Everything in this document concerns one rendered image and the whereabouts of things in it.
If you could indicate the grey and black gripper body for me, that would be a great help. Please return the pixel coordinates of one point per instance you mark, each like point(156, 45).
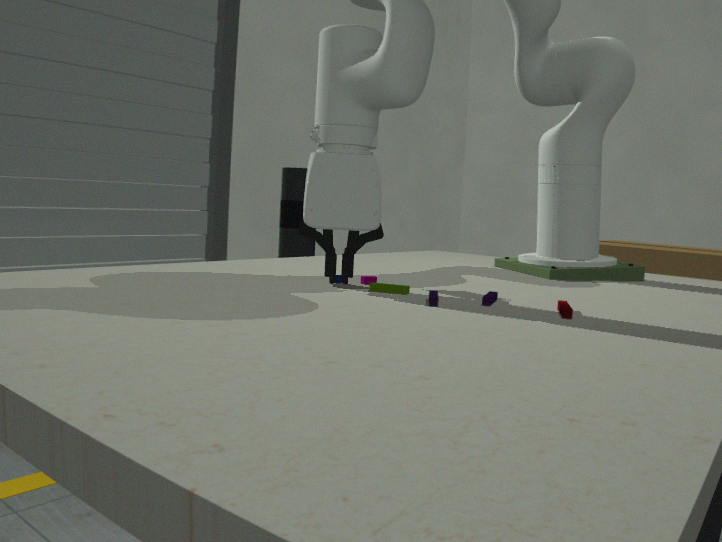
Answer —
point(345, 195)

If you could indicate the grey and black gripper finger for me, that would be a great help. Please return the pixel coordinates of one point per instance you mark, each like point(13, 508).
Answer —
point(356, 242)
point(326, 243)

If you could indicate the lime green rod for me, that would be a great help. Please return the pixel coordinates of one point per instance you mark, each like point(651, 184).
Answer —
point(389, 288)

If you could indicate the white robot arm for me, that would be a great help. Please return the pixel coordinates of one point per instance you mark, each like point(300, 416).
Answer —
point(356, 79)

